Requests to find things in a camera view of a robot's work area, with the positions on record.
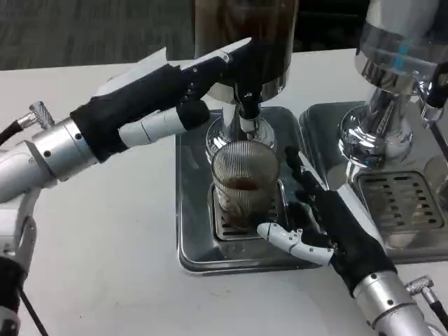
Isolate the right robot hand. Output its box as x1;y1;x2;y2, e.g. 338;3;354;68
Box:
256;146;398;298

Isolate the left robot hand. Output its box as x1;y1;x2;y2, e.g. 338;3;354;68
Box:
69;36;262;164

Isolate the clear ribbed glass cup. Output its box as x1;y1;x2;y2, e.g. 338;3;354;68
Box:
211;139;281;232

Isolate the slotted steel drip grid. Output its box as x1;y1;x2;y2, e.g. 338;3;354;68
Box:
211;181;290;242
355;170;445;235

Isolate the steel drip tray base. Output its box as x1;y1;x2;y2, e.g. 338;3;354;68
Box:
174;106;332;276
299;101;448;263

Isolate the dark tank drink dispenser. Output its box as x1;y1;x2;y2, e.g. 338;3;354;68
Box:
194;0;298;158

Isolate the clear tank drink dispenser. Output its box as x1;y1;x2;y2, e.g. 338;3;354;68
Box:
337;0;448;171

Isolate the black cable with knurled plug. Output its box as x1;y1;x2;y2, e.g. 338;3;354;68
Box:
0;101;56;144
405;275;448;330

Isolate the black loop-handle dispenser tap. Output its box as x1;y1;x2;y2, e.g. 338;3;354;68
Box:
418;61;448;122

